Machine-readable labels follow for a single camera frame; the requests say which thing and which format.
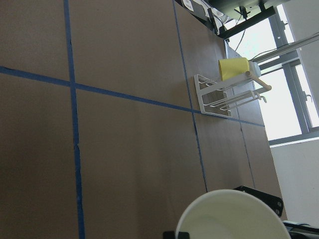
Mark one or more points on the white wire cup rack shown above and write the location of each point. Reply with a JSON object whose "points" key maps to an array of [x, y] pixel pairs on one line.
{"points": [[214, 98]]}

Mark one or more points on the light blue plastic cup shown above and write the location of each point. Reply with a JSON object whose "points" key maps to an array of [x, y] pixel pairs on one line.
{"points": [[254, 68]]}

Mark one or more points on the pale green plastic cup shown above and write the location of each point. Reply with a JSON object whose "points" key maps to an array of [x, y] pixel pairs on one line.
{"points": [[230, 214]]}

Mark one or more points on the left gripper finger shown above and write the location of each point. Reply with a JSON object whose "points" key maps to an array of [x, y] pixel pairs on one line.
{"points": [[173, 235]]}

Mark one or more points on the yellow plastic cup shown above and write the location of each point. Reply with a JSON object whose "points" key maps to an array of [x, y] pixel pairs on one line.
{"points": [[229, 68]]}

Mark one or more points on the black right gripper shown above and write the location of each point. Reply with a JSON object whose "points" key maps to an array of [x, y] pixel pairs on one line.
{"points": [[274, 202]]}

